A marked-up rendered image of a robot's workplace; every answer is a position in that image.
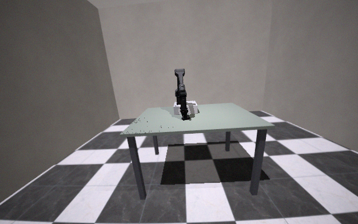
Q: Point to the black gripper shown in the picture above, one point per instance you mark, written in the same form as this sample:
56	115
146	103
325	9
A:
184	110

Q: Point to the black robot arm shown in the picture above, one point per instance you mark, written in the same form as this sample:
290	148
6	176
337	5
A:
180	92

